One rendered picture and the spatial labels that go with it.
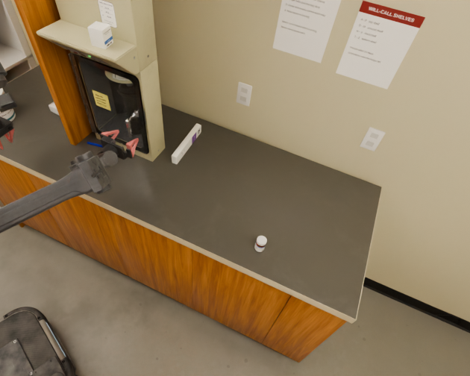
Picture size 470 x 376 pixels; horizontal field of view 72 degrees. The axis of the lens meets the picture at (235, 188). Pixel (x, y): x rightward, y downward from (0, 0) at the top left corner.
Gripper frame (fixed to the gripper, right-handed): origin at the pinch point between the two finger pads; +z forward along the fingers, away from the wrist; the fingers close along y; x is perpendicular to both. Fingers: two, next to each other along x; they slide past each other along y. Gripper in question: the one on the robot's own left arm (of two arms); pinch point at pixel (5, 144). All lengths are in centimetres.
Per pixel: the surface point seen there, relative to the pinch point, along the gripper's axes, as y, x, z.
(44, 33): 21.8, -17.0, -40.9
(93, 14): 33, -30, -47
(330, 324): 5, -146, 35
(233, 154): 56, -77, 16
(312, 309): 5, -137, 30
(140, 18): 37, -46, -48
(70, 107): 27.8, -8.7, -3.1
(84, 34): 29, -28, -41
